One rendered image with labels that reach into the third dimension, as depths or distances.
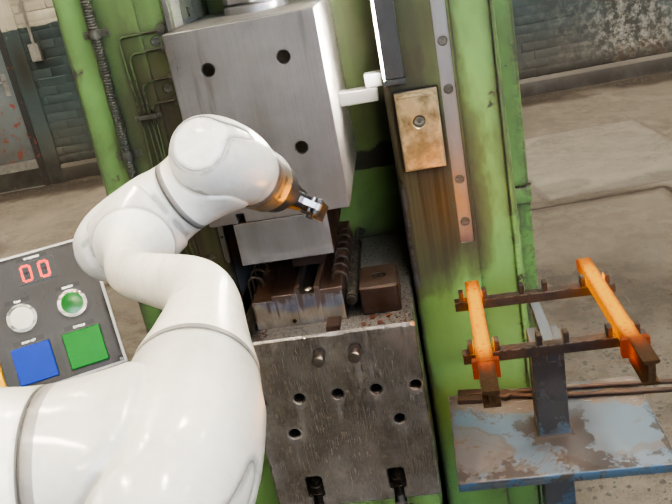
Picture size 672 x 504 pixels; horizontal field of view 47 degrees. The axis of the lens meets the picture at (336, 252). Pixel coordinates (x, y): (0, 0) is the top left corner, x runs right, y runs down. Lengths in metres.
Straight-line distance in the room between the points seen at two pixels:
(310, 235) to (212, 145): 0.72
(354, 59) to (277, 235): 0.58
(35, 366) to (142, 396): 1.16
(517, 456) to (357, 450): 0.40
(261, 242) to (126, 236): 0.71
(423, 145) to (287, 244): 0.36
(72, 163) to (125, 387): 7.55
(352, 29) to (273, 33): 0.50
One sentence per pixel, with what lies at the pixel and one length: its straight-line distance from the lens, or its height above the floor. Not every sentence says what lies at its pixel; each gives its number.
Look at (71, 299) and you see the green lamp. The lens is 1.68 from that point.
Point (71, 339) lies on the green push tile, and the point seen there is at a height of 1.03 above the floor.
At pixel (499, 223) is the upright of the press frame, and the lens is 1.79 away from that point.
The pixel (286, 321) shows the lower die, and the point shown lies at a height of 0.93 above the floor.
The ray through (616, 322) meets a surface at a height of 0.98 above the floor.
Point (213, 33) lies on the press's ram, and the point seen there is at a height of 1.55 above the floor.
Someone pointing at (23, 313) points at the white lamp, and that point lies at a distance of 1.68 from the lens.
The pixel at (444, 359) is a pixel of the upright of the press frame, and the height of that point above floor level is 0.70.
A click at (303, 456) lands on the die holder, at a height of 0.61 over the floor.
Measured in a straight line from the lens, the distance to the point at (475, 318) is 1.48.
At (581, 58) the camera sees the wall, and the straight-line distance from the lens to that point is 7.93.
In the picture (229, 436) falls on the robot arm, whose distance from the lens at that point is 0.49.
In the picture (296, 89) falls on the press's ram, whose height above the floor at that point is 1.42.
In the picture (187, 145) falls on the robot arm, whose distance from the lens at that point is 0.95.
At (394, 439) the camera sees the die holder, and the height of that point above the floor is 0.63.
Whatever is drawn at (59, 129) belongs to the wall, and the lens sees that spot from 8.02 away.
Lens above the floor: 1.66
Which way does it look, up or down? 21 degrees down
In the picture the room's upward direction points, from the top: 11 degrees counter-clockwise
